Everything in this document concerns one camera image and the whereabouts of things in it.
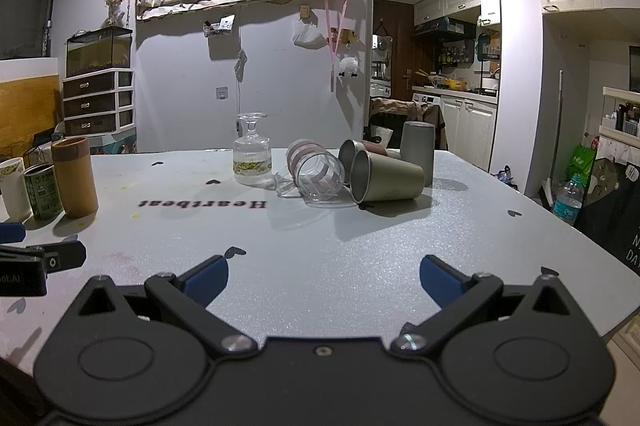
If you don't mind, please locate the brown bamboo cup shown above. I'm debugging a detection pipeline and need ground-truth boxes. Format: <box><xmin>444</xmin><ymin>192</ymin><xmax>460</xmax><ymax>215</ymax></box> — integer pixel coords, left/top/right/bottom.
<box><xmin>50</xmin><ymin>135</ymin><xmax>99</xmax><ymax>220</ymax></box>

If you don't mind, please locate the clear stemmed glass goblet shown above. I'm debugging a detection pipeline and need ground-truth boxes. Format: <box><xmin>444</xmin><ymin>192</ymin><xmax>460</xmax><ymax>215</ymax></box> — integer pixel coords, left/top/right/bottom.
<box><xmin>233</xmin><ymin>111</ymin><xmax>273</xmax><ymax>186</ymax></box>

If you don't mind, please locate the white mop pole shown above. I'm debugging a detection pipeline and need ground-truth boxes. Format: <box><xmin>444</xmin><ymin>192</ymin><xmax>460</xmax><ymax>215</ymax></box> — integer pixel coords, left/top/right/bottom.
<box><xmin>542</xmin><ymin>70</ymin><xmax>564</xmax><ymax>208</ymax></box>

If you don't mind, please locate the grey tall cup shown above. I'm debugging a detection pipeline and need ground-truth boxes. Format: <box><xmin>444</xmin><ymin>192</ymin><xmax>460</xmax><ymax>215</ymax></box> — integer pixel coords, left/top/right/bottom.
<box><xmin>401</xmin><ymin>119</ymin><xmax>435</xmax><ymax>187</ymax></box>

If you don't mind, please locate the white kitchen base cabinet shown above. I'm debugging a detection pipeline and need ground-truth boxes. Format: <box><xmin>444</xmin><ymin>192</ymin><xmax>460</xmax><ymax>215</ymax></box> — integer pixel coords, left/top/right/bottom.
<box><xmin>439</xmin><ymin>96</ymin><xmax>500</xmax><ymax>173</ymax></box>

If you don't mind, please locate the white storage shelf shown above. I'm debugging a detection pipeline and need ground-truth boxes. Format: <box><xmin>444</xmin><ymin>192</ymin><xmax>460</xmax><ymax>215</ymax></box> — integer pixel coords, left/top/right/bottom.
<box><xmin>598</xmin><ymin>85</ymin><xmax>640</xmax><ymax>143</ymax></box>

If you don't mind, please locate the wooden board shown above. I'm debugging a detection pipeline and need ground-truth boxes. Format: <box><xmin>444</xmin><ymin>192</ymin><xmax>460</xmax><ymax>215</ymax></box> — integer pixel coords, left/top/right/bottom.
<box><xmin>0</xmin><ymin>58</ymin><xmax>64</xmax><ymax>159</ymax></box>

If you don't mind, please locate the green printed tin cup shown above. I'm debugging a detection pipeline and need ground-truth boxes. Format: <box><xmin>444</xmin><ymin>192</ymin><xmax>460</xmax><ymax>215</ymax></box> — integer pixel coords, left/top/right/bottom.
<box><xmin>23</xmin><ymin>163</ymin><xmax>64</xmax><ymax>221</ymax></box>

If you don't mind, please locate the black printed cloth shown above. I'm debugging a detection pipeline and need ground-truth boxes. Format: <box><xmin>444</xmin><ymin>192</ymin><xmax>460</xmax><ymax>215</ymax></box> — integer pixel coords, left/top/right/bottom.
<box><xmin>573</xmin><ymin>155</ymin><xmax>640</xmax><ymax>278</ymax></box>

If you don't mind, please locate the dried flower vase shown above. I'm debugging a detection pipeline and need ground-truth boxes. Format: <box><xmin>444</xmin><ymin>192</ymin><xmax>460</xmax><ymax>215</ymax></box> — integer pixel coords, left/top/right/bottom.
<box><xmin>104</xmin><ymin>0</ymin><xmax>127</xmax><ymax>28</ymax></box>

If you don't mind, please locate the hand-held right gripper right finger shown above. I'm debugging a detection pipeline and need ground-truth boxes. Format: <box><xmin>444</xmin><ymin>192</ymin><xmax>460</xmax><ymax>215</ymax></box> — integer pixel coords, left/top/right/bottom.
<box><xmin>390</xmin><ymin>254</ymin><xmax>577</xmax><ymax>358</ymax></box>

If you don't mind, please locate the pink ribbon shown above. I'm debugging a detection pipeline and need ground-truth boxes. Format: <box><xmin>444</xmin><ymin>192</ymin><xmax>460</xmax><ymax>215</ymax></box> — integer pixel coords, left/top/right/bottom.
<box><xmin>323</xmin><ymin>0</ymin><xmax>347</xmax><ymax>93</ymax></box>

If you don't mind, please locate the white face mask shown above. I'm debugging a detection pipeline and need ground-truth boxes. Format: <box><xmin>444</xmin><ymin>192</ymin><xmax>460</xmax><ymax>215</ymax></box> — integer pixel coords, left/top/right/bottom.
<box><xmin>292</xmin><ymin>20</ymin><xmax>324</xmax><ymax>50</ymax></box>

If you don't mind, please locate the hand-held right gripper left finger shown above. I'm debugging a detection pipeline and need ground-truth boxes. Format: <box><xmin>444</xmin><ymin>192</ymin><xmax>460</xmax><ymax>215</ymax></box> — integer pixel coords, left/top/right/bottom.
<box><xmin>75</xmin><ymin>255</ymin><xmax>259</xmax><ymax>360</ymax></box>

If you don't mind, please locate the wall mirror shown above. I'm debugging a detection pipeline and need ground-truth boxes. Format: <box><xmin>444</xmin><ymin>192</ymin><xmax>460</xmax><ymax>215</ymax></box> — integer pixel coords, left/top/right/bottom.
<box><xmin>372</xmin><ymin>33</ymin><xmax>394</xmax><ymax>80</ymax></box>

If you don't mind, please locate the black range hood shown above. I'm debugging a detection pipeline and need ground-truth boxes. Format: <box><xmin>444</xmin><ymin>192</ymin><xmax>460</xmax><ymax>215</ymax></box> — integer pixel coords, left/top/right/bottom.
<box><xmin>412</xmin><ymin>17</ymin><xmax>477</xmax><ymax>43</ymax></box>

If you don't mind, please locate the plain steel cup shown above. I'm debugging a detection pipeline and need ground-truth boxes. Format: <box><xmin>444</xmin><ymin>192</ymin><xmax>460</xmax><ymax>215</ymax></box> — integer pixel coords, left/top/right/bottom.
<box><xmin>349</xmin><ymin>149</ymin><xmax>426</xmax><ymax>206</ymax></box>

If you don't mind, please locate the steel cup with brown band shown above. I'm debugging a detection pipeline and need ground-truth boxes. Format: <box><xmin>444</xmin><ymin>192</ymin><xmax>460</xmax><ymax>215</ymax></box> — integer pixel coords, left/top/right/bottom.
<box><xmin>338</xmin><ymin>138</ymin><xmax>402</xmax><ymax>185</ymax></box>

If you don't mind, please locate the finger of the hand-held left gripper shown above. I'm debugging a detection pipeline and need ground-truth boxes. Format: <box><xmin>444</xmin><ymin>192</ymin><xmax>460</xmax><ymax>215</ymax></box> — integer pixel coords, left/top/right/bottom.
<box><xmin>0</xmin><ymin>241</ymin><xmax>87</xmax><ymax>273</ymax></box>
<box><xmin>0</xmin><ymin>222</ymin><xmax>27</xmax><ymax>244</ymax></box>

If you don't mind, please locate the white paper cup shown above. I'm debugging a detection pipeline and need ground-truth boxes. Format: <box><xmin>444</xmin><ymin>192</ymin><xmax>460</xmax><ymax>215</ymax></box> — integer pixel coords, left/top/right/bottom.
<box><xmin>0</xmin><ymin>157</ymin><xmax>34</xmax><ymax>223</ymax></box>

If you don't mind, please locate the green shopping bag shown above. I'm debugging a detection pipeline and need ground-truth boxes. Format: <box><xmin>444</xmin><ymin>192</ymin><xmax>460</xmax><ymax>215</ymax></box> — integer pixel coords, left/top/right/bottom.
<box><xmin>565</xmin><ymin>143</ymin><xmax>599</xmax><ymax>188</ymax></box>

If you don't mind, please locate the plastic water bottle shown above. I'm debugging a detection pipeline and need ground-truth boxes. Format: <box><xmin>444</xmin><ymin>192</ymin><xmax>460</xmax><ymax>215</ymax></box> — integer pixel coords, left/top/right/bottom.
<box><xmin>551</xmin><ymin>175</ymin><xmax>584</xmax><ymax>227</ymax></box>

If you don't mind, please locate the chair with brown cloth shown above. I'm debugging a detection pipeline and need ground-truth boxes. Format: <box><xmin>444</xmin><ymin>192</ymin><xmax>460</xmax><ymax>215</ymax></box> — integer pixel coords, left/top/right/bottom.
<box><xmin>369</xmin><ymin>97</ymin><xmax>447</xmax><ymax>153</ymax></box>

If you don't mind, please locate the glass fish tank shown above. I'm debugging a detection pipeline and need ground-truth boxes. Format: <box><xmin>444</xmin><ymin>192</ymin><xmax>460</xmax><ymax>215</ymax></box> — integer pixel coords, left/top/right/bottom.
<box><xmin>65</xmin><ymin>26</ymin><xmax>134</xmax><ymax>78</ymax></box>

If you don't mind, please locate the white drawer unit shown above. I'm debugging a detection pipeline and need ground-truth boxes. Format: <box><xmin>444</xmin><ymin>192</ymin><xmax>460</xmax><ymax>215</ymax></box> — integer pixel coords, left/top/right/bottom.
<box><xmin>62</xmin><ymin>68</ymin><xmax>136</xmax><ymax>136</ymax></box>

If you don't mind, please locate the clear pink-striped cup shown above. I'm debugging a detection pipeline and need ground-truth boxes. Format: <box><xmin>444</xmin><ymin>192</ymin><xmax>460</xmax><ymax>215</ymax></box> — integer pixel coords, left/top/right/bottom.
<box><xmin>285</xmin><ymin>138</ymin><xmax>346</xmax><ymax>203</ymax></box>

